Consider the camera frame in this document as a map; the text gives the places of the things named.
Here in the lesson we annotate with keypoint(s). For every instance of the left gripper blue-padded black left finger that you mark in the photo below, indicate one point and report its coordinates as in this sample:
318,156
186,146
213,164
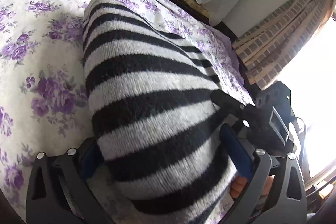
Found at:
58,192

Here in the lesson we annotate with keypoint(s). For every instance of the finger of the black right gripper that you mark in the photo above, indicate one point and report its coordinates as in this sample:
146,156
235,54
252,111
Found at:
228,104

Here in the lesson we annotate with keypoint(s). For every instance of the black grey striped knit sweater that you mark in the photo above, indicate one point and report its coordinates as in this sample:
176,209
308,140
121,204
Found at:
149,94

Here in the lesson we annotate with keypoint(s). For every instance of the bare human hand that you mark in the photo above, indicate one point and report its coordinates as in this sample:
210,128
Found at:
239,183

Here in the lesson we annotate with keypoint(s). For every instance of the brown checked window curtain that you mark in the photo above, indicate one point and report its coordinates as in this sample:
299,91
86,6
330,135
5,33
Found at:
269,46

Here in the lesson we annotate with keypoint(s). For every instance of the purple floral white bedspread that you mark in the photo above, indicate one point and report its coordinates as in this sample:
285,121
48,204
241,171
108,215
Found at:
43,103

